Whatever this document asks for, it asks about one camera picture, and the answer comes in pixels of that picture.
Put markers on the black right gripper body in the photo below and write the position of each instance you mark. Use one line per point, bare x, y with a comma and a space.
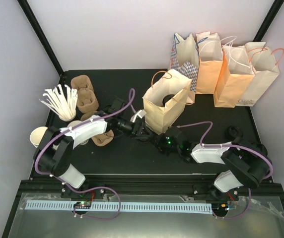
163, 146

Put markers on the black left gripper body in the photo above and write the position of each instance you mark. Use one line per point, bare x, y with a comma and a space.
136, 124

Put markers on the cream paper bag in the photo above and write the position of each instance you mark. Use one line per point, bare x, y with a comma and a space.
159, 118

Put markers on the black paper cup with lid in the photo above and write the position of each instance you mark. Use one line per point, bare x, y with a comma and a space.
143, 139

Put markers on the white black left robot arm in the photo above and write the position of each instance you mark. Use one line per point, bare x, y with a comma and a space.
53, 154

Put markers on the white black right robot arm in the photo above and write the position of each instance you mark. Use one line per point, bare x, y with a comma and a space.
246, 164

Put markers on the brown pulp carrier on table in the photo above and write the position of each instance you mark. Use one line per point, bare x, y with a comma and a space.
102, 139

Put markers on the brown pulp cup carrier stack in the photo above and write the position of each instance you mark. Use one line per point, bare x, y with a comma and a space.
86, 99

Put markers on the white cup of straws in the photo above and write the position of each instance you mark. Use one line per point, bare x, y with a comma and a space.
62, 101

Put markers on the blue patterned paper bag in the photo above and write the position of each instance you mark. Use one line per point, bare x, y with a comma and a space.
185, 58

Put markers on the black cup lids stack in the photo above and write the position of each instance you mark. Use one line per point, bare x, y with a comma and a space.
261, 147

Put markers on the kraft paper cup stack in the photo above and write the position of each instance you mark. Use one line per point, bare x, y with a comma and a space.
37, 135

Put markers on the light blue cable duct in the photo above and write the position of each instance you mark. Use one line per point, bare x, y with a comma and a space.
196, 208

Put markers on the orange paper bag white handles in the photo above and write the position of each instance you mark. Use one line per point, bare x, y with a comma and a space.
235, 76

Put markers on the orange paper bag blue handles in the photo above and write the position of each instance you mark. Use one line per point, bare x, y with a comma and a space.
211, 59

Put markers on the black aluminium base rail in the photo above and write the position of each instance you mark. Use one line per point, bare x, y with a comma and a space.
197, 187

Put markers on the beige paper bag orange handles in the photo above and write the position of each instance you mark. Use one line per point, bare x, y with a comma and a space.
266, 69

